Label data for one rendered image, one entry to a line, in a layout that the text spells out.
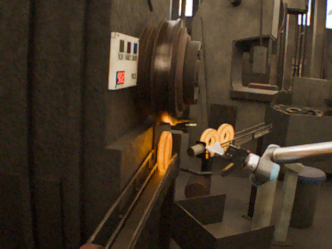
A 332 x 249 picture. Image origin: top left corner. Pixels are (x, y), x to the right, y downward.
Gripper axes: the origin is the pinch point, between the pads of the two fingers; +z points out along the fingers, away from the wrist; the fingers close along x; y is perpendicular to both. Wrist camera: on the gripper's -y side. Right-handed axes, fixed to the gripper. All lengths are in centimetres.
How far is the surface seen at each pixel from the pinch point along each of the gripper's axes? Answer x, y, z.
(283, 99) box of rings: -549, 23, -117
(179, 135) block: -6.4, -0.5, 15.7
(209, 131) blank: -32.4, 1.9, 2.4
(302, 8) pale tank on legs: -827, 285, -115
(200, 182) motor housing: -11.8, -21.4, -3.9
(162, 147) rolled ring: 21.7, -1.8, 18.6
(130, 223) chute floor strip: 62, -18, 14
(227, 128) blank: -47.8, 5.0, -7.6
